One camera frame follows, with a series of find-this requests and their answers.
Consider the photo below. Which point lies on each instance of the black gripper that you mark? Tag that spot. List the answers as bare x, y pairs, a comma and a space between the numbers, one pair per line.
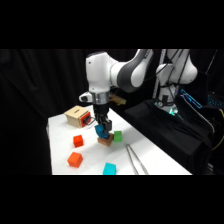
101, 111

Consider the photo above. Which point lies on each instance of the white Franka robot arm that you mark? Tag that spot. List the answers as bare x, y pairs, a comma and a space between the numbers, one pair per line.
100, 73

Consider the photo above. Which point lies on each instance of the wooden block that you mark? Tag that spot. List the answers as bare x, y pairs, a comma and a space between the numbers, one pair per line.
106, 141

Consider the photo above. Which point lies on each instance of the green cube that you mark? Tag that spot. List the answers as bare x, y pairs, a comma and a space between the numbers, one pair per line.
118, 136

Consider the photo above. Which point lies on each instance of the small red cube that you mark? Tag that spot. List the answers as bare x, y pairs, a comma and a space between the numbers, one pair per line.
78, 141

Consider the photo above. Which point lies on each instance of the orange cube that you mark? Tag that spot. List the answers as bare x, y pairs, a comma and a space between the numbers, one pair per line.
75, 159

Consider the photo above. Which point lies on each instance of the cyan cube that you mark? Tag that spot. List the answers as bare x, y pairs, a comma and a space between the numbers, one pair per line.
109, 169

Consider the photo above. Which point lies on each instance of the wooden box with red front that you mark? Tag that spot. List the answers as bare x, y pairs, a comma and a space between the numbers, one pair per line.
77, 116

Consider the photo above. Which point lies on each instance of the metal tongs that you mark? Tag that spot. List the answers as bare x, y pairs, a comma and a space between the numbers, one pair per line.
133, 159

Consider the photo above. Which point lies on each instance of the black cloth covered stand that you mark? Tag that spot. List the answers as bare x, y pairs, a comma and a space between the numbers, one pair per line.
166, 133

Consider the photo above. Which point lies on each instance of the small green light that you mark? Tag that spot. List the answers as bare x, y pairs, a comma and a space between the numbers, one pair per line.
172, 111

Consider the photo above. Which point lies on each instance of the blue lit device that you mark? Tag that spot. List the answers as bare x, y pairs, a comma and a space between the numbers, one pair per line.
190, 97

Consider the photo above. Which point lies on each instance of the cyan lit equipment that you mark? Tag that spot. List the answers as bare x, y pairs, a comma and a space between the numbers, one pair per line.
216, 100

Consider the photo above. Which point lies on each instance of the tan wrist mount bracket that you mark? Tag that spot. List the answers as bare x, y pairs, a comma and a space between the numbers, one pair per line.
118, 99

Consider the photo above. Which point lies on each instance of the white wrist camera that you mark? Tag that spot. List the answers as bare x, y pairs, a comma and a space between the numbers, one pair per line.
85, 97

